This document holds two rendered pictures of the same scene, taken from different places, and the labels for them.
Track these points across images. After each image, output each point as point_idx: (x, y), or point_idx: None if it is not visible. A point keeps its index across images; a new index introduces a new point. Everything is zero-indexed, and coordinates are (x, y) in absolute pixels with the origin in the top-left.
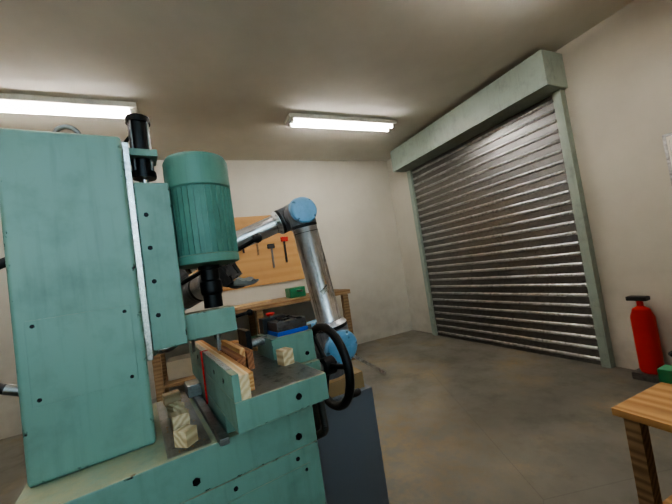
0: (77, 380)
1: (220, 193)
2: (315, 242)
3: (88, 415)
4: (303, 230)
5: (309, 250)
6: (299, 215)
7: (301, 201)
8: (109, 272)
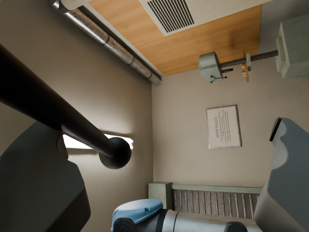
0: None
1: None
2: (203, 214)
3: None
4: (171, 218)
5: (217, 223)
6: (141, 207)
7: (124, 205)
8: None
